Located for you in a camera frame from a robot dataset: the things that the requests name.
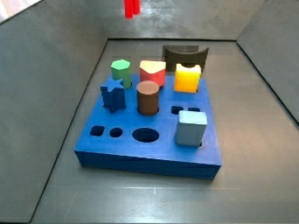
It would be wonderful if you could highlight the red two-legged block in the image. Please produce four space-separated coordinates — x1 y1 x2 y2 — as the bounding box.
125 0 142 19

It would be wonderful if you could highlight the blue foam shape board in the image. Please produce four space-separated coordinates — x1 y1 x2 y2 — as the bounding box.
75 74 222 180

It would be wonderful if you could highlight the brown cylinder block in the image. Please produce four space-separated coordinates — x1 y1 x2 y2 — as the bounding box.
137 80 161 116

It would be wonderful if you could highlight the light blue rectangular block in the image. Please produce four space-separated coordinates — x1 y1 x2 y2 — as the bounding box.
174 110 209 147

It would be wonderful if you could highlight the blue star block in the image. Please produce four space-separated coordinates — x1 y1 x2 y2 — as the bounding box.
101 78 127 113

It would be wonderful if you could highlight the red pentagon house block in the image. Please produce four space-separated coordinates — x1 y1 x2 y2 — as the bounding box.
139 60 166 87

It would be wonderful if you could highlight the yellow arch block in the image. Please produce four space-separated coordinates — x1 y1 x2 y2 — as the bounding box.
174 64 202 93

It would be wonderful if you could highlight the green hexagon block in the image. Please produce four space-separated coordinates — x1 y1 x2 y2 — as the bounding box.
111 59 133 88

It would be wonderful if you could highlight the black curved stand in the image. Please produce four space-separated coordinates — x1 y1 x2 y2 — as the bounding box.
163 45 210 72

